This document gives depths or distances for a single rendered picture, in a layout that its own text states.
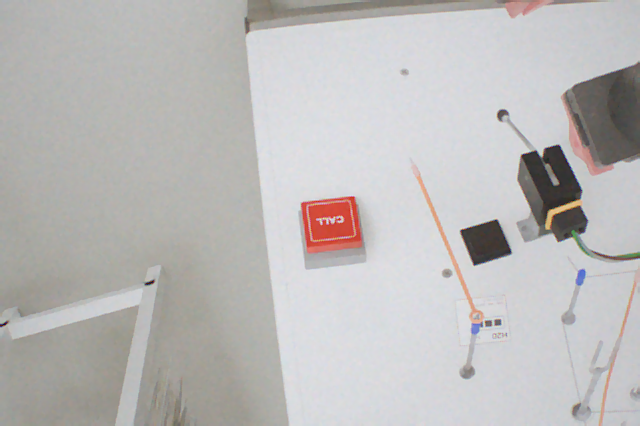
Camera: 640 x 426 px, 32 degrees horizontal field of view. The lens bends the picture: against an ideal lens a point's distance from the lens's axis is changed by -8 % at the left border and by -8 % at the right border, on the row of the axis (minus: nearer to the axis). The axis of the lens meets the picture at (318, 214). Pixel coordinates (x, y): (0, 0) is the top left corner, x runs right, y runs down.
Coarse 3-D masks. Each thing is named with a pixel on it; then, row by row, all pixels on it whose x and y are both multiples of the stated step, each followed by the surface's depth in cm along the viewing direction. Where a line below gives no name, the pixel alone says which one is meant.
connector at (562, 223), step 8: (568, 200) 103; (576, 200) 103; (552, 208) 103; (576, 208) 102; (552, 216) 102; (560, 216) 102; (568, 216) 102; (576, 216) 102; (584, 216) 102; (552, 224) 103; (560, 224) 102; (568, 224) 101; (576, 224) 101; (584, 224) 102; (552, 232) 103; (560, 232) 101; (568, 232) 102; (576, 232) 102; (584, 232) 103; (560, 240) 103
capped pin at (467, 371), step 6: (474, 318) 95; (474, 324) 95; (480, 324) 95; (474, 330) 95; (474, 336) 96; (474, 342) 97; (468, 348) 99; (468, 354) 99; (468, 360) 100; (462, 366) 103; (468, 366) 101; (462, 372) 102; (468, 372) 102; (474, 372) 102; (462, 378) 102; (468, 378) 102
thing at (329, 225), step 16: (304, 208) 109; (320, 208) 109; (336, 208) 109; (352, 208) 109; (304, 224) 108; (320, 224) 108; (336, 224) 108; (352, 224) 108; (320, 240) 107; (336, 240) 107; (352, 240) 107
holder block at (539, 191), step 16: (528, 160) 104; (544, 160) 106; (560, 160) 104; (528, 176) 104; (544, 176) 103; (560, 176) 103; (528, 192) 105; (544, 192) 102; (560, 192) 102; (576, 192) 102; (544, 208) 103; (544, 224) 105
